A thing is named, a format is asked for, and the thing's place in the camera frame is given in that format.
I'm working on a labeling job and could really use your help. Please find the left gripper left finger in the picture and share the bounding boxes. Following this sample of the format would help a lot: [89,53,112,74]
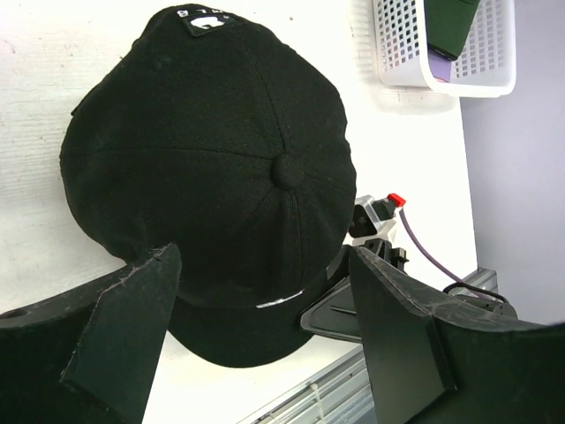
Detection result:
[1,244,181,423]

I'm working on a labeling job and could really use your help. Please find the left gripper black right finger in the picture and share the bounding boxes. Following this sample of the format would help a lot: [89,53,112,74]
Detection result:
[349,247,564,423]

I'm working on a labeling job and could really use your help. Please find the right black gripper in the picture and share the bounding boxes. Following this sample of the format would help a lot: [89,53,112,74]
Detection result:
[300,238,409,343]

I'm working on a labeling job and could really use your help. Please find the black NY baseball cap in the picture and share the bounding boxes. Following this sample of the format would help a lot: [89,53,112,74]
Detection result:
[60,4,357,368]

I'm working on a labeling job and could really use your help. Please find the green NY baseball cap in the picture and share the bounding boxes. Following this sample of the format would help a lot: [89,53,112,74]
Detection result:
[424,0,479,61]

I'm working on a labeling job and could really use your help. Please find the purple baseball cap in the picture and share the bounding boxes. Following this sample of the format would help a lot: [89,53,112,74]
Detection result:
[427,48,452,83]

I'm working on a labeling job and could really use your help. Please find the white plastic basket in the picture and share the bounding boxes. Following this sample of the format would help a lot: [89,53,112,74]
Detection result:
[373,0,516,98]

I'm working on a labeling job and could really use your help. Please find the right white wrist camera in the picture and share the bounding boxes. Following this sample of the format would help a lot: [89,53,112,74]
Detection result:
[348,193,406,246]

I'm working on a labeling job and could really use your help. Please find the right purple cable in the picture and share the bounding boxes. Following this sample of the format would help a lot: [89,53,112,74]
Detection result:
[399,207,509,304]

